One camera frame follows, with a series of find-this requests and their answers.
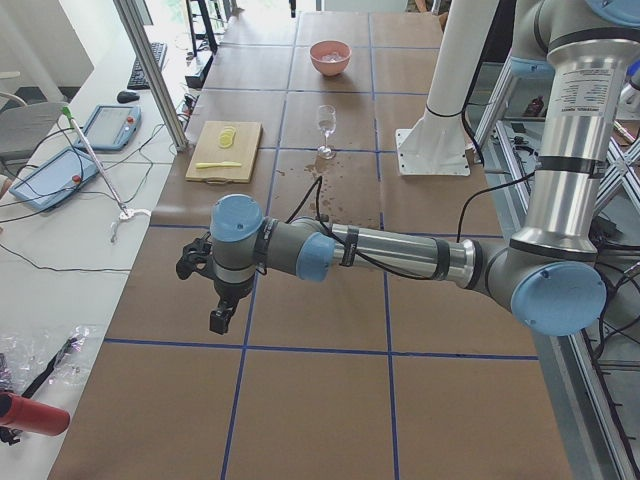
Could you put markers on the far blue teach pendant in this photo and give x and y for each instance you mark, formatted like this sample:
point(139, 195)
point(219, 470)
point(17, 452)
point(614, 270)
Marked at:
point(111, 127)

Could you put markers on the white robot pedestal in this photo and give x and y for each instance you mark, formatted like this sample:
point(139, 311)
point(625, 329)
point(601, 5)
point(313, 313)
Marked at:
point(436, 144)

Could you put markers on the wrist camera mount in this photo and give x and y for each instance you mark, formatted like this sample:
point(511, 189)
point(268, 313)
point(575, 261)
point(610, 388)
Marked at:
point(197, 258)

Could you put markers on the bamboo cutting board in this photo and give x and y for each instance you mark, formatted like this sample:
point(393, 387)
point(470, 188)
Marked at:
point(244, 150)

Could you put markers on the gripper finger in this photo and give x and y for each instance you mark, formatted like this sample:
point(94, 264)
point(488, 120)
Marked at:
point(221, 316)

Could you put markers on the pink plastic bowl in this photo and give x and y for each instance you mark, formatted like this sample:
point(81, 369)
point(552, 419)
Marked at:
point(323, 47)

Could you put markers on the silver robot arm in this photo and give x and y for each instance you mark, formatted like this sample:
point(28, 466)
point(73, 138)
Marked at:
point(498, 45)
point(545, 274)

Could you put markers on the red water bottle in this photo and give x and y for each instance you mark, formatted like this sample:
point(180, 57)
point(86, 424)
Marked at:
point(28, 415)

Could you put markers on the blue teach pendant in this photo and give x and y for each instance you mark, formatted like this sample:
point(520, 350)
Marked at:
point(55, 180)
point(111, 127)

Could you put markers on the clear ice cube pile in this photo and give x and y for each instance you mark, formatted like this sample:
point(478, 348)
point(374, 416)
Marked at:
point(332, 57)

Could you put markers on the yellow plastic knife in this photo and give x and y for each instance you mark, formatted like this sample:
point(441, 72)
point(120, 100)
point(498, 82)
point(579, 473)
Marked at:
point(222, 164)

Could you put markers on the black computer mouse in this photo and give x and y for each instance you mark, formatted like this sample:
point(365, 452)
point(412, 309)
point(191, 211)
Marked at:
point(127, 96)

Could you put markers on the aluminium frame post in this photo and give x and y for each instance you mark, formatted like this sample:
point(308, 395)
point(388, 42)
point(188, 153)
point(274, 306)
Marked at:
point(132, 22)

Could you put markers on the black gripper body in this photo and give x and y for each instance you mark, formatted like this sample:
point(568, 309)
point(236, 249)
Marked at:
point(228, 295)

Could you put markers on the near blue teach pendant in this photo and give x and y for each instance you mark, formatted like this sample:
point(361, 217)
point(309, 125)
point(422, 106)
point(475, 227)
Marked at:
point(55, 180)

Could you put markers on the clear wine glass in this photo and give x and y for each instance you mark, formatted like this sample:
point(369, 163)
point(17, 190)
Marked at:
point(326, 123)

